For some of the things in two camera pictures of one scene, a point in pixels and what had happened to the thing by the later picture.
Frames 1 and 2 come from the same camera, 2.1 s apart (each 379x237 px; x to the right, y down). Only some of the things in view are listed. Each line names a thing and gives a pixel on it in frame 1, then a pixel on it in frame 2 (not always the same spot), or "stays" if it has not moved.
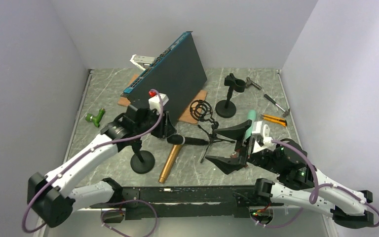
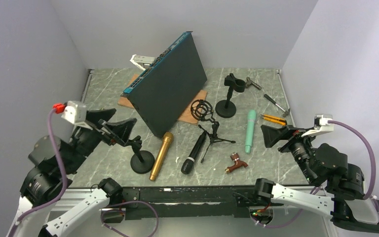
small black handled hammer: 286,112 stays
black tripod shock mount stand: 201,110 stays
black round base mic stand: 225,108 stays
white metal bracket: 141,60 stays
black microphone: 179,139 → 188,165
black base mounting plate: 186,202 stays
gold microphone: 170,163 → 168,138
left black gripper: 166,127 → 120,131
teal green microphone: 251,116 stays
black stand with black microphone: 142,162 stays
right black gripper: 243,147 → 271,135
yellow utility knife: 274,119 stays
